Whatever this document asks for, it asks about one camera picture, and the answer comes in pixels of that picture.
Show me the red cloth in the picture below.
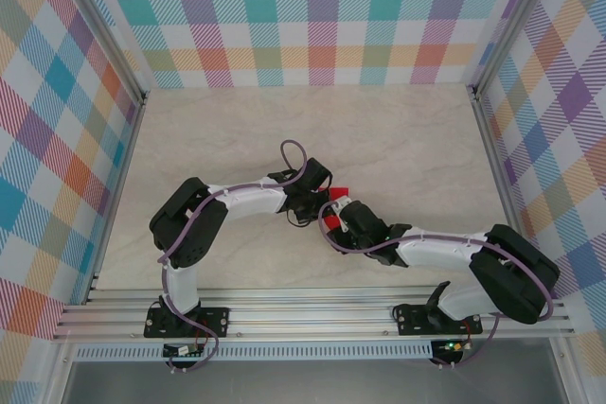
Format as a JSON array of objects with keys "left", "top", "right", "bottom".
[{"left": 325, "top": 184, "right": 352, "bottom": 231}]

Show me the thin black left gripper cable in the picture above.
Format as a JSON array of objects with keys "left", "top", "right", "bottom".
[{"left": 287, "top": 207, "right": 314, "bottom": 229}]

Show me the aluminium mounting rail beam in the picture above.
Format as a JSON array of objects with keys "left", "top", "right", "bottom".
[{"left": 52, "top": 285, "right": 577, "bottom": 343}]

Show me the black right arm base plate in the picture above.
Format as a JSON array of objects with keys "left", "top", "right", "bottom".
[{"left": 393, "top": 302, "right": 483, "bottom": 337}]

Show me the perforated metal cable tray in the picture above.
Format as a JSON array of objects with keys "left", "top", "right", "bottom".
[{"left": 73, "top": 344, "right": 435, "bottom": 361}]

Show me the aluminium side rail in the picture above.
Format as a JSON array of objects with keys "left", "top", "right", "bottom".
[
  {"left": 84, "top": 91, "right": 149, "bottom": 306},
  {"left": 471, "top": 89, "right": 542, "bottom": 299}
]

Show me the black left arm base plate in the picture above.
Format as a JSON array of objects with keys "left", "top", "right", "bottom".
[{"left": 144, "top": 307, "right": 231, "bottom": 339}]

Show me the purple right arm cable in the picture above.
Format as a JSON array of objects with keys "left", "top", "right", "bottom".
[{"left": 317, "top": 202, "right": 555, "bottom": 370}]

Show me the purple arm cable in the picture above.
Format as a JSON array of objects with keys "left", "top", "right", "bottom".
[
  {"left": 158, "top": 138, "right": 309, "bottom": 375},
  {"left": 317, "top": 202, "right": 555, "bottom": 370}
]

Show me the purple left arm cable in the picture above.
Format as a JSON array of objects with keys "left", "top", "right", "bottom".
[{"left": 158, "top": 138, "right": 309, "bottom": 375}]

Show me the aluminium corner post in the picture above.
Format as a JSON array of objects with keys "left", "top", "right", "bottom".
[
  {"left": 46, "top": 0, "right": 148, "bottom": 107},
  {"left": 466, "top": 0, "right": 564, "bottom": 97}
]

